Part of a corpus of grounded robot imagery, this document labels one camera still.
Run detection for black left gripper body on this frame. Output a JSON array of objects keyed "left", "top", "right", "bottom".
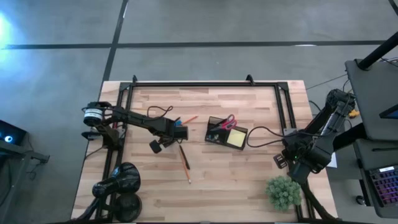
[{"left": 156, "top": 119, "right": 177, "bottom": 146}]

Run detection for dark tablet screen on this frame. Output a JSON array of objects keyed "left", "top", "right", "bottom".
[{"left": 378, "top": 104, "right": 398, "bottom": 119}]

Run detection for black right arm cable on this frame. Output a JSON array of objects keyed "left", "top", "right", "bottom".
[{"left": 246, "top": 125, "right": 312, "bottom": 149}]

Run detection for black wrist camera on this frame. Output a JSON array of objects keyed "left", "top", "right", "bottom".
[
  {"left": 289, "top": 161, "right": 312, "bottom": 185},
  {"left": 149, "top": 139, "right": 163, "bottom": 154}
]

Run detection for black device with blue light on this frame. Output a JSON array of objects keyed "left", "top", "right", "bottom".
[{"left": 0, "top": 119, "right": 27, "bottom": 146}]

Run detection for small green potted plant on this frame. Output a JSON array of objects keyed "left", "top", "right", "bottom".
[{"left": 265, "top": 175, "right": 303, "bottom": 213}]

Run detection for backlit keyboard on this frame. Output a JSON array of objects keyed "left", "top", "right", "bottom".
[{"left": 368, "top": 164, "right": 398, "bottom": 208}]

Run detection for white paper sheet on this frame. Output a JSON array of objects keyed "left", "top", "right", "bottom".
[{"left": 328, "top": 151, "right": 338, "bottom": 169}]

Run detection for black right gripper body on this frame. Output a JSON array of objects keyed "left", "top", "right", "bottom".
[{"left": 282, "top": 134, "right": 311, "bottom": 169}]

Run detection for black aluminium table frame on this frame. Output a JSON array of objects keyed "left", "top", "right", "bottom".
[{"left": 73, "top": 74, "right": 338, "bottom": 223}]

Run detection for red-handled scissors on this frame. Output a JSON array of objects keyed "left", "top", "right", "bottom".
[{"left": 214, "top": 113, "right": 238, "bottom": 131}]

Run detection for black mesh desk organizer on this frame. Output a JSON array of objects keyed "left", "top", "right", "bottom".
[{"left": 204, "top": 116, "right": 249, "bottom": 151}]

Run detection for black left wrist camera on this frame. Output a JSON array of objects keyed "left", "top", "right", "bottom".
[{"left": 149, "top": 139, "right": 163, "bottom": 154}]

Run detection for grey cart top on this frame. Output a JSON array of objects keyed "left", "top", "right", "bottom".
[{"left": 344, "top": 58, "right": 398, "bottom": 141}]

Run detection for grey metal stand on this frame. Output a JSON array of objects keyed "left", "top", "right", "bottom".
[{"left": 0, "top": 139, "right": 50, "bottom": 218}]

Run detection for orange pencil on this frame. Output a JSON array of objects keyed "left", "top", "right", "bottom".
[
  {"left": 178, "top": 148, "right": 192, "bottom": 185},
  {"left": 181, "top": 115, "right": 199, "bottom": 126}
]

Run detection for yellow sticky note pad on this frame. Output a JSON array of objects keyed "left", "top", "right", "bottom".
[{"left": 226, "top": 128, "right": 246, "bottom": 148}]

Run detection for black pole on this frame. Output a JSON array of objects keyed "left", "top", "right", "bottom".
[{"left": 356, "top": 30, "right": 398, "bottom": 71}]

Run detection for short black pen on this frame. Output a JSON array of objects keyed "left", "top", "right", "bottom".
[{"left": 178, "top": 144, "right": 191, "bottom": 170}]

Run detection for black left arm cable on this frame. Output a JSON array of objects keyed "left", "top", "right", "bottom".
[{"left": 146, "top": 105, "right": 174, "bottom": 119}]

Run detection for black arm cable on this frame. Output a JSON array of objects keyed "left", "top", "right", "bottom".
[
  {"left": 146, "top": 105, "right": 174, "bottom": 119},
  {"left": 246, "top": 125, "right": 312, "bottom": 149}
]

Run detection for grey side desk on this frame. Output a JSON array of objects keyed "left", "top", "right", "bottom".
[{"left": 353, "top": 138, "right": 398, "bottom": 218}]

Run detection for black desk lamp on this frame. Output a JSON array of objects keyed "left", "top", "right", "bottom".
[{"left": 91, "top": 161, "right": 143, "bottom": 223}]

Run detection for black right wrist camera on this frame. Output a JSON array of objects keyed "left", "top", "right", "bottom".
[{"left": 289, "top": 161, "right": 312, "bottom": 185}]

